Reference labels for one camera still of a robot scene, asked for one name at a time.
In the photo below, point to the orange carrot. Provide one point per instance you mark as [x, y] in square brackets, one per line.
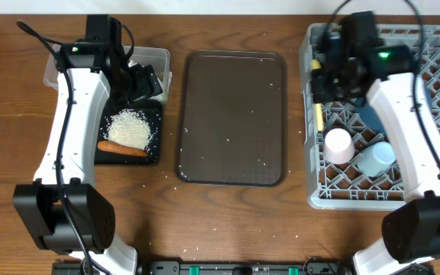
[112, 147]

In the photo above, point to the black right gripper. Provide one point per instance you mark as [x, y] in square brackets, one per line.
[320, 93]

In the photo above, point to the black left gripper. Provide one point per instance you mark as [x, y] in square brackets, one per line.
[148, 85]

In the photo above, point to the light blue cup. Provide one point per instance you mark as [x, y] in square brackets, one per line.
[376, 159]

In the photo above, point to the grey dishwasher rack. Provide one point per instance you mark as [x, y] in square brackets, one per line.
[344, 186]

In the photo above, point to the pile of white rice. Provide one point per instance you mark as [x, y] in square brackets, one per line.
[129, 128]

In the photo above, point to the dark brown serving tray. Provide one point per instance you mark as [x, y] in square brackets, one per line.
[233, 119]

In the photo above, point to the black waste tray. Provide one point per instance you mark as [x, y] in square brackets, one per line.
[153, 112]

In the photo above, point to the yellow plastic spoon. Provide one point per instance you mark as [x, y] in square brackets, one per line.
[317, 106]

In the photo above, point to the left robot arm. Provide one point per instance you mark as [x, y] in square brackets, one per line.
[61, 209]

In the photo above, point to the dark blue bowl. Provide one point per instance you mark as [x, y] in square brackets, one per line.
[368, 116]

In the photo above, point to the pink cup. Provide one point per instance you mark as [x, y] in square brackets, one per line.
[338, 147]

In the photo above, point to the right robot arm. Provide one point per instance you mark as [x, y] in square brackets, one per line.
[411, 233]

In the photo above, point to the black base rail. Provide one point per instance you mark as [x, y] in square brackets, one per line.
[310, 267]

